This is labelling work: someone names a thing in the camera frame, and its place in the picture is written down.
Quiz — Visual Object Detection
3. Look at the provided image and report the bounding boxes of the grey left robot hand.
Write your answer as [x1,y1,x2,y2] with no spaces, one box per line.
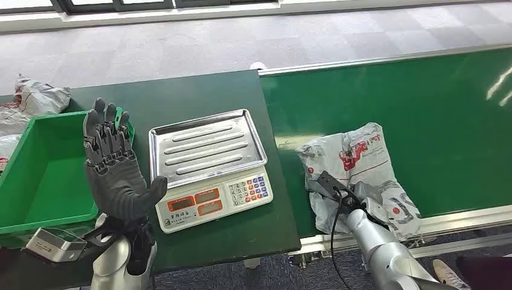
[83,98,168,222]

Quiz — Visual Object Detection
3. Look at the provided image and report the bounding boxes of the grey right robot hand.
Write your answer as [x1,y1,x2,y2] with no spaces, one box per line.
[351,181,391,220]

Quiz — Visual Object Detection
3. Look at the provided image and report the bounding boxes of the white poly bag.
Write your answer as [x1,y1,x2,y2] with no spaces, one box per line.
[0,134,23,175]

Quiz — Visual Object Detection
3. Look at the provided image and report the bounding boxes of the person's white shoe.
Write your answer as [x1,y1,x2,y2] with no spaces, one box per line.
[432,259,472,290]

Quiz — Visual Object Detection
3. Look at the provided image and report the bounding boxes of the green conveyor belt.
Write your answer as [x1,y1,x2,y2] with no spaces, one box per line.
[258,43,512,269]

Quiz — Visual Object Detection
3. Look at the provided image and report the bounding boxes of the crumpled grey poly bag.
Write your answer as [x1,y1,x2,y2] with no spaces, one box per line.
[0,74,72,137]

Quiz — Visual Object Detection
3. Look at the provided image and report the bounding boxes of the white scale with steel tray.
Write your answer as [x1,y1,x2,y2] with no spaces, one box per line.
[148,109,274,234]

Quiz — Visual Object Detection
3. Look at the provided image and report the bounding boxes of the person's leg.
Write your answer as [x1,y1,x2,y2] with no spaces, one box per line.
[456,256,512,290]

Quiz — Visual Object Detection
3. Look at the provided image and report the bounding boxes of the dark window frame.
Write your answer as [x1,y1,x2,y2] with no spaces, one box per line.
[0,0,281,16]

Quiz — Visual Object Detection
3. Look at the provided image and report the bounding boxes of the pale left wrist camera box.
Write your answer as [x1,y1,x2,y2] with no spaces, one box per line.
[25,227,88,263]

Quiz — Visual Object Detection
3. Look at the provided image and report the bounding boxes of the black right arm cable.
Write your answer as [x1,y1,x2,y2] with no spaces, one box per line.
[330,185,362,290]

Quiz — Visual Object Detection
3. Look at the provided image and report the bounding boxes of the grey poly mailer red print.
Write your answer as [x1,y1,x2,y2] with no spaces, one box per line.
[296,122,423,241]

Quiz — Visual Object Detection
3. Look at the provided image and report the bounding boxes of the dark green table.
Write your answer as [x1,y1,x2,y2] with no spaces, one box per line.
[0,69,302,290]

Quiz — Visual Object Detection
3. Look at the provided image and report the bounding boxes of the green plastic crate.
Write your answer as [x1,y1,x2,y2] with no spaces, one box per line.
[0,109,136,236]

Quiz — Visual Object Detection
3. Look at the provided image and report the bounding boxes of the dark right wrist camera box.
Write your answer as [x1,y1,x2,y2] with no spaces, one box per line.
[316,171,351,202]

